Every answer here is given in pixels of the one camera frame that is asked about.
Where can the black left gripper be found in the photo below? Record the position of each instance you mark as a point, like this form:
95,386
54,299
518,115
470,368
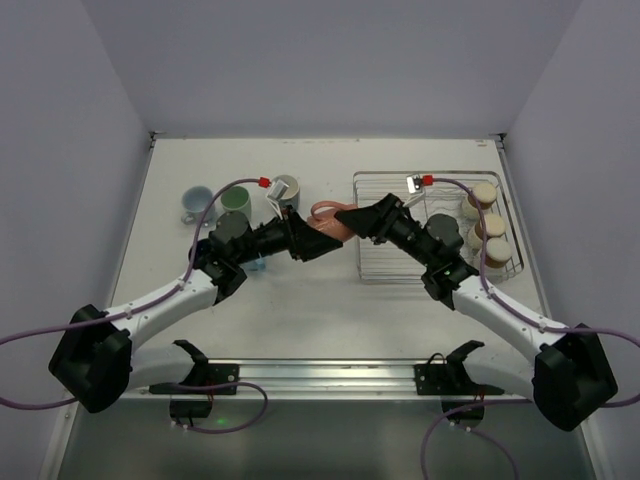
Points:
293,233

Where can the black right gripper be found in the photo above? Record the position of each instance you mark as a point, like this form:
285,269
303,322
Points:
388,219

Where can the pink mug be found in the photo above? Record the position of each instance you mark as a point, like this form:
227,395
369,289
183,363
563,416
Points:
322,218

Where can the teal grey mug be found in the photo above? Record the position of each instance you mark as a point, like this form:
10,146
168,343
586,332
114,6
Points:
294,190

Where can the light blue mug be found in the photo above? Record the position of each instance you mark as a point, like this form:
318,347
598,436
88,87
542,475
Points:
256,265

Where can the sage green cup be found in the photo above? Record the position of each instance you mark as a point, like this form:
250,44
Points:
237,199

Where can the pale blue footed cup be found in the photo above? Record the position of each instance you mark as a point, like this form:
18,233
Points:
196,205

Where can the dark blue mug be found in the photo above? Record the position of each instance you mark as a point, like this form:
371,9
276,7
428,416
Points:
198,255

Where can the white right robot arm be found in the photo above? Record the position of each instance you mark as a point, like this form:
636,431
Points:
563,371

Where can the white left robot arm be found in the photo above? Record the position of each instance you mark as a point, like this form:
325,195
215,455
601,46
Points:
104,354

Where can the cream cup far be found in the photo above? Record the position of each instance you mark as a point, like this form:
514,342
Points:
483,196

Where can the cream cup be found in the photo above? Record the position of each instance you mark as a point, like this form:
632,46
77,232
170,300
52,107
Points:
483,196
493,226
498,253

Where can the cream cup middle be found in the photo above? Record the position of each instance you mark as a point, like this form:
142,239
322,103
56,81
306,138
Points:
493,226

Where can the cream cup near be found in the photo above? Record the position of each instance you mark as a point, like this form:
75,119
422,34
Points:
498,253

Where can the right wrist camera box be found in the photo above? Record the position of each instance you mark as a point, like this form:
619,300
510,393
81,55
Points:
415,187

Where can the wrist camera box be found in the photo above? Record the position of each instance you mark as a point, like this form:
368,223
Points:
415,187
276,196

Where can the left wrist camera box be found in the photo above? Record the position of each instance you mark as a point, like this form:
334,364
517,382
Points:
276,196

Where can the metal wire dish rack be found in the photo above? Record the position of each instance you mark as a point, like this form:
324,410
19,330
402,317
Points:
441,205

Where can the aluminium front rail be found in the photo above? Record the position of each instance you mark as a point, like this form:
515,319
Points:
328,379

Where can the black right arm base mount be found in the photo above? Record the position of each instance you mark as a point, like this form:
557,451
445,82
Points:
445,377

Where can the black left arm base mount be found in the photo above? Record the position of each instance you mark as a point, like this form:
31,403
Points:
201,374

